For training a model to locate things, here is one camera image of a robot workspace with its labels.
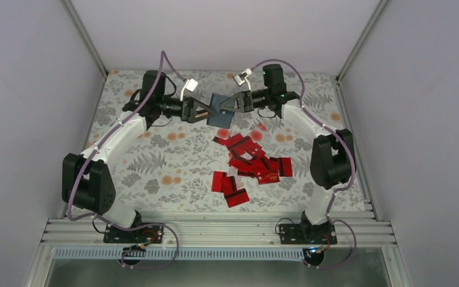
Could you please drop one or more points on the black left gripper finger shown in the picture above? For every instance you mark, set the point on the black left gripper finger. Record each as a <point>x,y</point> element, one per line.
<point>199,116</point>
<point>199,107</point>

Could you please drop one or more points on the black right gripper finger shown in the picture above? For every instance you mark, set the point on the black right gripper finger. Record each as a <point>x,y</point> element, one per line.
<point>236,100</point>
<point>227,107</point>

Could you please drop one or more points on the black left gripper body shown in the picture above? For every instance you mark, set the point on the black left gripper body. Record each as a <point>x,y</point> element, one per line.
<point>186,116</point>

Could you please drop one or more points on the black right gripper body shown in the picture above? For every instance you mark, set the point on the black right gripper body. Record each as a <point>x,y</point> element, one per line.
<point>248,102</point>

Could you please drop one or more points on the navy blue card holder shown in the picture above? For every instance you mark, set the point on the navy blue card holder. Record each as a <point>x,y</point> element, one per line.
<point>222,118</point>

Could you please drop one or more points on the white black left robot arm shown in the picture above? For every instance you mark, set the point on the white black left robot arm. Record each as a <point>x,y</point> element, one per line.
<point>86,177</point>

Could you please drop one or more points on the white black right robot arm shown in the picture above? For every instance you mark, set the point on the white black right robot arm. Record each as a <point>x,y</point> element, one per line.
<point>333,162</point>

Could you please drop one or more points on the red card pile top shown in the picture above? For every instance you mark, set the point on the red card pile top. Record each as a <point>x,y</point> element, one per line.
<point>235,142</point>

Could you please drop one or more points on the red card pile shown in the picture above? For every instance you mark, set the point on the red card pile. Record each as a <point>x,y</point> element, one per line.
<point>250,159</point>
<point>235,142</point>

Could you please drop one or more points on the red card pile centre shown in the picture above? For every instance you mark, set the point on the red card pile centre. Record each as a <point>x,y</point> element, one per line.
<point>250,159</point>

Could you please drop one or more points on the red card front left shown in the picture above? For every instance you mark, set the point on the red card front left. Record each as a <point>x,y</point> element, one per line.
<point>217,181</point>

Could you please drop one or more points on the red card far right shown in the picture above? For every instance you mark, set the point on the red card far right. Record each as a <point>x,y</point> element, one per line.
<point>285,167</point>

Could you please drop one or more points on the red VIP card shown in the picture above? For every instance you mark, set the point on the red VIP card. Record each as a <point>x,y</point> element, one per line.
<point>268,177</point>

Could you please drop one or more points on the red card front middle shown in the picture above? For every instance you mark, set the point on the red card front middle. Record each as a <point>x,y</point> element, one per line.
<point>228,186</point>

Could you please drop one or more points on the red card front bottom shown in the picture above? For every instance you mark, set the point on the red card front bottom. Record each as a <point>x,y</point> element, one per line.
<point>234,198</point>

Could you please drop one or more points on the floral patterned table cloth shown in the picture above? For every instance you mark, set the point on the floral patterned table cloth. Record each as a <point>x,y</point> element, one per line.
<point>170,168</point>

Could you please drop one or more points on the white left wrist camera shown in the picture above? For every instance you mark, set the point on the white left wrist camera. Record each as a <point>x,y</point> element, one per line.
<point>189,84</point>

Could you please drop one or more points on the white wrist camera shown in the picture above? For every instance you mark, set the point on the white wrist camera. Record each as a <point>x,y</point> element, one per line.
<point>242,78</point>
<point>189,84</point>

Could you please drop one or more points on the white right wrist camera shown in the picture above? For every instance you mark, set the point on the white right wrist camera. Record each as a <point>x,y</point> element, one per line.
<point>242,78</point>

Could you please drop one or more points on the aluminium right corner post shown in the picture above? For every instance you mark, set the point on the aluminium right corner post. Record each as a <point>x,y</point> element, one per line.
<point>375,16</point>

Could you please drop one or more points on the aluminium corner post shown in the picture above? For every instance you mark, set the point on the aluminium corner post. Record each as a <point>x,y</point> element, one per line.
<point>375,16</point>
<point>82,31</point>

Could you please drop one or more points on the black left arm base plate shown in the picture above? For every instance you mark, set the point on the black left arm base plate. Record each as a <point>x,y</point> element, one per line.
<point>152,234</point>

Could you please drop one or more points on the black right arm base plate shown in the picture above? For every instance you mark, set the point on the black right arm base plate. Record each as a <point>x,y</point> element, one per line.
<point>301,234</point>

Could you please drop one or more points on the aluminium left corner post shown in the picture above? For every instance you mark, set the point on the aluminium left corner post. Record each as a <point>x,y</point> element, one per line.
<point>82,31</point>

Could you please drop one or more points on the grey slotted cable duct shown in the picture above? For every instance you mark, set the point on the grey slotted cable duct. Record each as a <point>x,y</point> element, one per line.
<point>163,254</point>

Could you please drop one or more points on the aluminium front rail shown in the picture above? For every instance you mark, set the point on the aluminium front rail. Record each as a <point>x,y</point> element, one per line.
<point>228,229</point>

